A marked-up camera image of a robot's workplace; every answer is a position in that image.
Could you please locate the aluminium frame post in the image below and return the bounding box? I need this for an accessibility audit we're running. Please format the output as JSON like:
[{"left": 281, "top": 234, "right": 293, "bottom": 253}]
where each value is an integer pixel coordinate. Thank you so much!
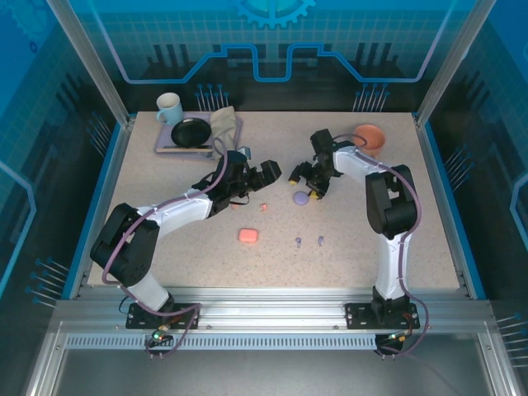
[
  {"left": 414, "top": 0, "right": 486, "bottom": 129},
  {"left": 45, "top": 0, "right": 137, "bottom": 131}
]

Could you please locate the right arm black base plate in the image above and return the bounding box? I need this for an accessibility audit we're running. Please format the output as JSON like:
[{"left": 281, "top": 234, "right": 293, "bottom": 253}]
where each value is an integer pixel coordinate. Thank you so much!
[{"left": 345, "top": 302, "right": 422, "bottom": 330}]

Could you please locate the black plate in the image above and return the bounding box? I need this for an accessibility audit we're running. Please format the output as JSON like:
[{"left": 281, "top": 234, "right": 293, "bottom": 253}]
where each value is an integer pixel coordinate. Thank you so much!
[{"left": 171, "top": 118, "right": 213, "bottom": 148}]

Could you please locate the orange bowl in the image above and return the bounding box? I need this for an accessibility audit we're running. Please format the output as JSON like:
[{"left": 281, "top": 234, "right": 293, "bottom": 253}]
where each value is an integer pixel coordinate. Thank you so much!
[{"left": 352, "top": 124, "right": 387, "bottom": 158}]

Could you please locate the aluminium mounting rail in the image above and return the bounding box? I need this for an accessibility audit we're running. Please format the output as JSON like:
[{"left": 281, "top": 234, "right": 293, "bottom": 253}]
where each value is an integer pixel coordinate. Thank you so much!
[{"left": 53, "top": 286, "right": 494, "bottom": 335}]

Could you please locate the light blue mug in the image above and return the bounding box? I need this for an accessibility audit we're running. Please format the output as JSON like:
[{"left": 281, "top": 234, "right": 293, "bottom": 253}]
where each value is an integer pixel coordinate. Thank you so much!
[{"left": 155, "top": 92, "right": 184, "bottom": 126}]

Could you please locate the cable connector with light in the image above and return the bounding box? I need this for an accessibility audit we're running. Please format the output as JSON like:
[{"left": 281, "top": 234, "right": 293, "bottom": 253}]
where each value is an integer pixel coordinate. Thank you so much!
[
  {"left": 381, "top": 329, "right": 413, "bottom": 347},
  {"left": 146, "top": 325, "right": 174, "bottom": 344}
]

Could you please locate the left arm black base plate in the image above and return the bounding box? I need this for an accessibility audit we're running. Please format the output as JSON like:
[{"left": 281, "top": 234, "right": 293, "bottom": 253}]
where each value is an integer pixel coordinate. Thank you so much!
[{"left": 125, "top": 302, "right": 203, "bottom": 330}]

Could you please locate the blue table side trim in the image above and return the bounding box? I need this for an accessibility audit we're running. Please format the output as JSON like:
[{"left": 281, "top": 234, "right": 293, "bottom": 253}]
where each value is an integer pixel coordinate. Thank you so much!
[
  {"left": 61, "top": 121, "right": 125, "bottom": 300},
  {"left": 422, "top": 121, "right": 488, "bottom": 300}
]

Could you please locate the beige folded cloth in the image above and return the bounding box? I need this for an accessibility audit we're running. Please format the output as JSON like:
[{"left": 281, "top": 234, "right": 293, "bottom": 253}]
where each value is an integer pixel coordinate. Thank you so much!
[{"left": 209, "top": 106, "right": 243, "bottom": 161}]

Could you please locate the purple tray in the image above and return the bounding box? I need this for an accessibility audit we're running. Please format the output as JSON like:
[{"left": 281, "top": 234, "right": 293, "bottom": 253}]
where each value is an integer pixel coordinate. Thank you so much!
[{"left": 155, "top": 111, "right": 244, "bottom": 156}]

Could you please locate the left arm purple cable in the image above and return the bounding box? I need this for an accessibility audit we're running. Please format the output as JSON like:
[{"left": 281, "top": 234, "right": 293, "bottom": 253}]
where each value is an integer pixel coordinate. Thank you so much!
[{"left": 101, "top": 138, "right": 232, "bottom": 360}]

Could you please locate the slotted grey cable duct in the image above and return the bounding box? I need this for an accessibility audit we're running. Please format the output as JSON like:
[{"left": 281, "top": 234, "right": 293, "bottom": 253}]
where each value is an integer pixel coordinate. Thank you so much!
[{"left": 65, "top": 334, "right": 380, "bottom": 351}]

